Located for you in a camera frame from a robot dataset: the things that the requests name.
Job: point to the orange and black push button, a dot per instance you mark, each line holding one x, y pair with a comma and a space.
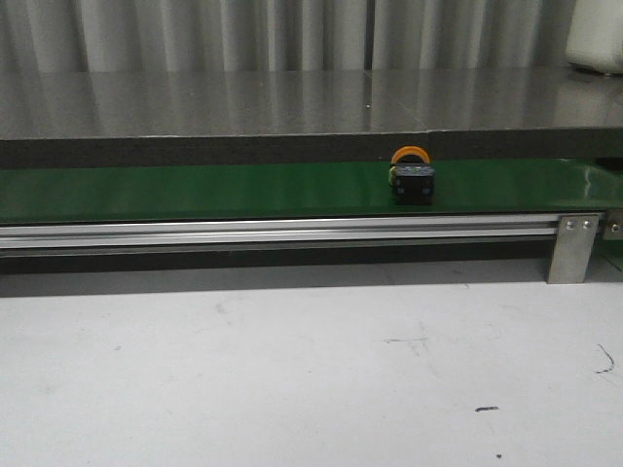
411, 176

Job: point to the dark grey raised platform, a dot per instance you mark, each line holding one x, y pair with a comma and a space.
115, 119

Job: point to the green conveyor belt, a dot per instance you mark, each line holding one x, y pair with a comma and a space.
296, 190

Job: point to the grey pleated curtain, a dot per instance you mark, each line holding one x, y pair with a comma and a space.
170, 36

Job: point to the white plastic device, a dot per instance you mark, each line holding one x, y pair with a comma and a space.
595, 36

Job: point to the aluminium conveyor side rail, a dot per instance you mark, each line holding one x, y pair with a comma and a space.
41, 237

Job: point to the steel conveyor support bracket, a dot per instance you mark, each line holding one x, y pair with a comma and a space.
574, 243

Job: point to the steel end bracket with bolt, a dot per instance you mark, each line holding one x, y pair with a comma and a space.
613, 225

